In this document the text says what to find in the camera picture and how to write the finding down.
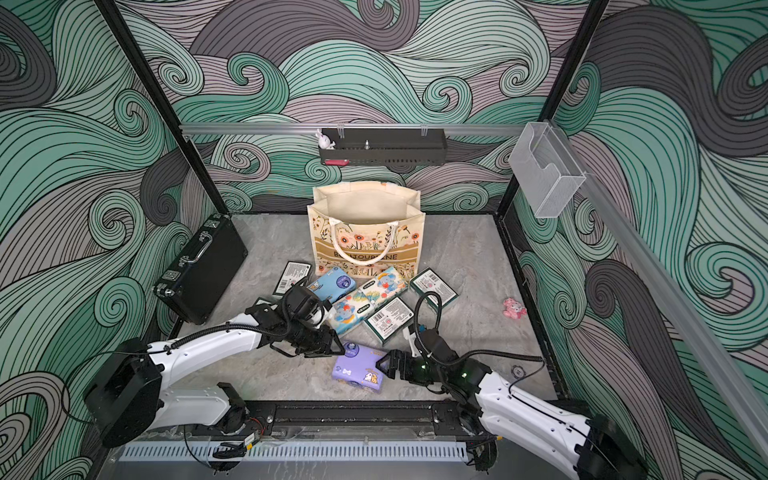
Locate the round sticker on table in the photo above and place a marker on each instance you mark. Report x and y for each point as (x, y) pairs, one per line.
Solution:
(518, 372)

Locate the pink toy figure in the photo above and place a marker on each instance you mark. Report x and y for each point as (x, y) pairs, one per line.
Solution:
(514, 309)

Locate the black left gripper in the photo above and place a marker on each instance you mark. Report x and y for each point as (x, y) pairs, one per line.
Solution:
(324, 344)

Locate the black briefcase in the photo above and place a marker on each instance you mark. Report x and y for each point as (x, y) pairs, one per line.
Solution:
(195, 281)

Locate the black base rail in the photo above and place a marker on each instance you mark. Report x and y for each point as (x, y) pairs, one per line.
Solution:
(441, 417)

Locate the black corner frame post right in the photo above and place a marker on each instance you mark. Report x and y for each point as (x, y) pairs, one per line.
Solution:
(574, 54)

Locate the black wall shelf tray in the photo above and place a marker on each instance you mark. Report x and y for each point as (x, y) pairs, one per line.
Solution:
(391, 148)

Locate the green tissue pack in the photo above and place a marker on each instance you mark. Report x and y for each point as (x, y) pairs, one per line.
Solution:
(293, 272)
(429, 281)
(389, 320)
(261, 300)

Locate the aluminium wall rail right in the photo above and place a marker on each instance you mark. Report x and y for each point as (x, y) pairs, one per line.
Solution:
(685, 282)

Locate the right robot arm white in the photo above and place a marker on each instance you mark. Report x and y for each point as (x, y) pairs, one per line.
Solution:
(577, 446)

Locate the clear acrylic wall box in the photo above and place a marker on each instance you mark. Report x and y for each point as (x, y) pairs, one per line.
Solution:
(545, 165)

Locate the aluminium wall rail back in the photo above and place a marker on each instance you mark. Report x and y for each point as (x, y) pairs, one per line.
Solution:
(250, 128)

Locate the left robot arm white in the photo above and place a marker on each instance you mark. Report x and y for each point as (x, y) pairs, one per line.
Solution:
(134, 390)

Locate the purple tissue pack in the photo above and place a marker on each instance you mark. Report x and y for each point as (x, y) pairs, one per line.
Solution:
(357, 367)

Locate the elephant print tissue pack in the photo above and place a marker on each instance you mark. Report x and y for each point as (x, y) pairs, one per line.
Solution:
(357, 306)

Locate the black corner frame post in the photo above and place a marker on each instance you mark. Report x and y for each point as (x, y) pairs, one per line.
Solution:
(574, 54)
(120, 30)

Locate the white rabbit figurine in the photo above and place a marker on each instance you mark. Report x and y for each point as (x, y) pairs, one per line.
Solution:
(324, 141)

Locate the white slotted cable duct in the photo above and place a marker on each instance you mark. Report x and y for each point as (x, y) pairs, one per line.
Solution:
(300, 451)

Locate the floral canvas tote bag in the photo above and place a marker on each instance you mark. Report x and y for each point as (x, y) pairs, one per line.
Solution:
(366, 227)

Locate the black corner frame post left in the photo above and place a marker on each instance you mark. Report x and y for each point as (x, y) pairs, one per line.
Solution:
(120, 30)

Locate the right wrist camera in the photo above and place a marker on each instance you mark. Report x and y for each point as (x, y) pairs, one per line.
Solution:
(427, 342)

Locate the blue dog tissue pack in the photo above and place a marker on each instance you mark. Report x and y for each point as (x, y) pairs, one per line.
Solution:
(333, 285)

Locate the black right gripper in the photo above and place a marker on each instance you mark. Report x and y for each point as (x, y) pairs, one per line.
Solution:
(406, 372)

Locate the aluminium wall rail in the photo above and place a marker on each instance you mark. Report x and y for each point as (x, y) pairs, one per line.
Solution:
(685, 282)
(250, 128)

